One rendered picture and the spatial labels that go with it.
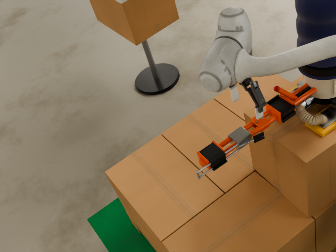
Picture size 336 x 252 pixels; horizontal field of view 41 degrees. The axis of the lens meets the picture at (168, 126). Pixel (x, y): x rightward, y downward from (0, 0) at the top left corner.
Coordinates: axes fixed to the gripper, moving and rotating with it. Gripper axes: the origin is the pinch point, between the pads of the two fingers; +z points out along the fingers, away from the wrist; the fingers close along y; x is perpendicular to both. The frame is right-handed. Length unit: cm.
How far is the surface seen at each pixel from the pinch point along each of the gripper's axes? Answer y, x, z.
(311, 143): -12.2, -19.3, 26.7
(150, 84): 186, -33, 119
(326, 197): -19, -21, 59
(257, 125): 0.0, -3.0, 12.5
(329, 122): -10.9, -30.8, 24.4
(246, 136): -1.4, 3.8, 12.2
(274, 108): 0.7, -13.0, 11.0
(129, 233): 73, 55, 121
